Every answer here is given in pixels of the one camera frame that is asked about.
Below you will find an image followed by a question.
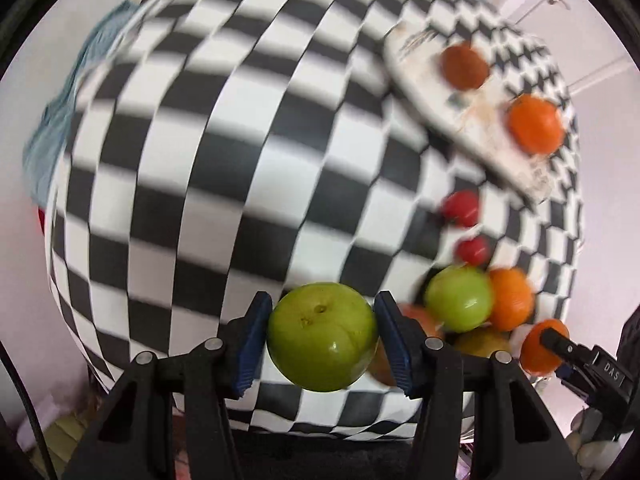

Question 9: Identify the floral oval plate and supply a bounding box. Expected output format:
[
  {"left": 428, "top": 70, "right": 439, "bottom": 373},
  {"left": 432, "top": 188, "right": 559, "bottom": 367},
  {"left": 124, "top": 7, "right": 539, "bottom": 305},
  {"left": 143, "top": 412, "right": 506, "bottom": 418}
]
[{"left": 382, "top": 22, "right": 555, "bottom": 204}]

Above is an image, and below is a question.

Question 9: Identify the black white checkered cloth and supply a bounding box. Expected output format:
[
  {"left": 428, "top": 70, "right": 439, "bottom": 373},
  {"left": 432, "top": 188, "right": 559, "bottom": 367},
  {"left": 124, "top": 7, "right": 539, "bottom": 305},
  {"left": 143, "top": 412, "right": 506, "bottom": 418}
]
[{"left": 43, "top": 0, "right": 586, "bottom": 442}]

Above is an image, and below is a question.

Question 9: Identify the brownish green apple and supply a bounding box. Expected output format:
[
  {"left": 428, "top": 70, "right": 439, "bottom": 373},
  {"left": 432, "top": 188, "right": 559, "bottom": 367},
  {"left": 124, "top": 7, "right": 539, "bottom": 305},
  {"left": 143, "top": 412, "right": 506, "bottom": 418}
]
[{"left": 454, "top": 326, "right": 511, "bottom": 358}]

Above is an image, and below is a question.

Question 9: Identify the dark orange fruit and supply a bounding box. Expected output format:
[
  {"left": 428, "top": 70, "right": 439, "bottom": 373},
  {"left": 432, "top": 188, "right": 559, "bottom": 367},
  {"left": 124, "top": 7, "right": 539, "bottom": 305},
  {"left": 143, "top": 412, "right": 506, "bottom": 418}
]
[{"left": 440, "top": 42, "right": 489, "bottom": 91}]

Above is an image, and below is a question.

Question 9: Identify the large orange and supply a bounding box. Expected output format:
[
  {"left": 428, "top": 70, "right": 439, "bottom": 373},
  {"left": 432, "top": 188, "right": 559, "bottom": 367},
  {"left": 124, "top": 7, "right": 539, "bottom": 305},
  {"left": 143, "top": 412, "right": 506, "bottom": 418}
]
[{"left": 506, "top": 94, "right": 565, "bottom": 156}]

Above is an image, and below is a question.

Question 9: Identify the red brown apple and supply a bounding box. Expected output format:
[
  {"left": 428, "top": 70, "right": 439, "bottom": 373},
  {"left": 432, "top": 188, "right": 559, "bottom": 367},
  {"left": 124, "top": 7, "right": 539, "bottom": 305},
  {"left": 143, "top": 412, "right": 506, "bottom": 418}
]
[{"left": 368, "top": 304, "right": 444, "bottom": 387}]

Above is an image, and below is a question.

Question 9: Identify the red object under bed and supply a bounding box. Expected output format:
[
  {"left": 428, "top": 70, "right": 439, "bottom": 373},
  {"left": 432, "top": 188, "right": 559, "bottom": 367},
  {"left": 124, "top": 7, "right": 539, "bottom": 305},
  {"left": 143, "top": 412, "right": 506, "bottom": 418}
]
[{"left": 37, "top": 207, "right": 46, "bottom": 235}]

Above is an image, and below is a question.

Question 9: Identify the small orange front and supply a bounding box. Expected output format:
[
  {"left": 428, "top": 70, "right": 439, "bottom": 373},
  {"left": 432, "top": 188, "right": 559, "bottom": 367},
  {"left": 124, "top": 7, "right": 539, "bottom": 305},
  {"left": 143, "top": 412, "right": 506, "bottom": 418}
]
[{"left": 520, "top": 318, "right": 570, "bottom": 376}]

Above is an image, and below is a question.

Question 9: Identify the red cherry tomato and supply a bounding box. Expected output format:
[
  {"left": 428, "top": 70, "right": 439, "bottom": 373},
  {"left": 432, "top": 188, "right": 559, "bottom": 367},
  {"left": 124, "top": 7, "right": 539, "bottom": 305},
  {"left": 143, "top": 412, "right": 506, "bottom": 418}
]
[
  {"left": 440, "top": 190, "right": 480, "bottom": 228},
  {"left": 454, "top": 235, "right": 489, "bottom": 266}
]

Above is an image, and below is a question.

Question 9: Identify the blue bed sheet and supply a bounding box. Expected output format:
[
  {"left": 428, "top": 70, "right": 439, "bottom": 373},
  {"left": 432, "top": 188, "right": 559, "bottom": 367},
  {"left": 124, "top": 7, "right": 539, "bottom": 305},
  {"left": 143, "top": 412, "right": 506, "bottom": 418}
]
[{"left": 22, "top": 0, "right": 141, "bottom": 209}]

